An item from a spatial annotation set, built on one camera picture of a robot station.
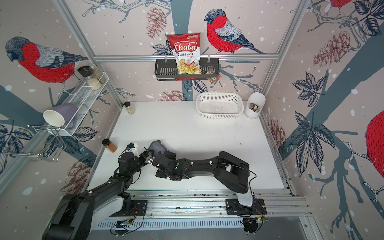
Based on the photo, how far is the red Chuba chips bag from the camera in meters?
0.81

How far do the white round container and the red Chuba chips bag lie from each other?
0.45 metres

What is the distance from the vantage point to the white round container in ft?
3.48

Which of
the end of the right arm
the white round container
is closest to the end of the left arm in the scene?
the end of the right arm
